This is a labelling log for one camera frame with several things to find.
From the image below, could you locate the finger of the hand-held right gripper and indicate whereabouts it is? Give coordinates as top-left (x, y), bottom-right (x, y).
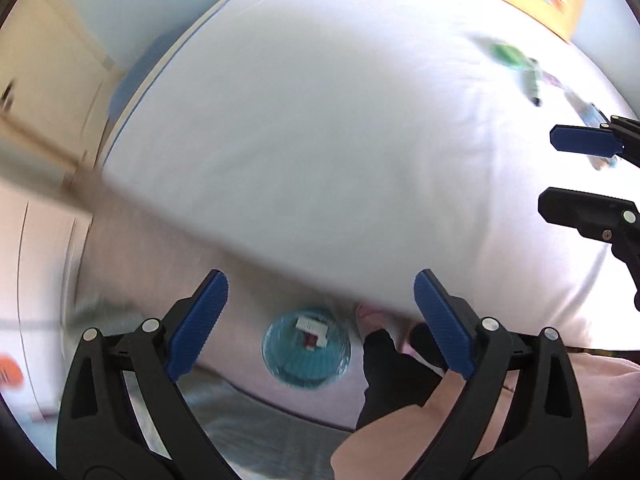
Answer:
top-left (537, 186), bottom-right (640, 313)
top-left (549, 115), bottom-right (640, 168)

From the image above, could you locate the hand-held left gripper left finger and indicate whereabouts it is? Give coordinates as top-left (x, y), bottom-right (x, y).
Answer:
top-left (56, 269), bottom-right (241, 480)

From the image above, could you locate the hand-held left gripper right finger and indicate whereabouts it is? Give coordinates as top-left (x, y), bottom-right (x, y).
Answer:
top-left (413, 268), bottom-right (587, 480)

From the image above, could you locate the blue round waste bin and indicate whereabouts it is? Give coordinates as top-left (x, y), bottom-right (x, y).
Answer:
top-left (261, 307), bottom-right (353, 392)

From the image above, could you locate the person's leg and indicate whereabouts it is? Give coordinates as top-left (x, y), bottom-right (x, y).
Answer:
top-left (409, 322), bottom-right (447, 377)
top-left (330, 329), bottom-right (501, 480)

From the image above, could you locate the person's bare foot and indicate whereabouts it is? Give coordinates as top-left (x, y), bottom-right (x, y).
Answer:
top-left (356, 304), bottom-right (396, 333)

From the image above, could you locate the white small carton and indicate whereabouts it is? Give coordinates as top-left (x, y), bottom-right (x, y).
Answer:
top-left (295, 316), bottom-right (331, 351)

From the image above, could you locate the grey-green quilted mattress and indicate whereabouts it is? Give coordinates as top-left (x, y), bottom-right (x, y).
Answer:
top-left (65, 300), bottom-right (351, 480)

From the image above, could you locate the pink pajama top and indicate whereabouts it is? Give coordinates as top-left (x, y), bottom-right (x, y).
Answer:
top-left (480, 345), bottom-right (636, 461)

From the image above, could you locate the orange sticker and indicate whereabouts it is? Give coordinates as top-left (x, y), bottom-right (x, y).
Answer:
top-left (0, 355), bottom-right (23, 387)

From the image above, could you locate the bed with white sheet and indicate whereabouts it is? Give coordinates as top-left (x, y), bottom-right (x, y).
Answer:
top-left (97, 0), bottom-right (640, 351)

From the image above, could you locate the white wardrobe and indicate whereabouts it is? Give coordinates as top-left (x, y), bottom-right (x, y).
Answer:
top-left (0, 0), bottom-right (126, 411)

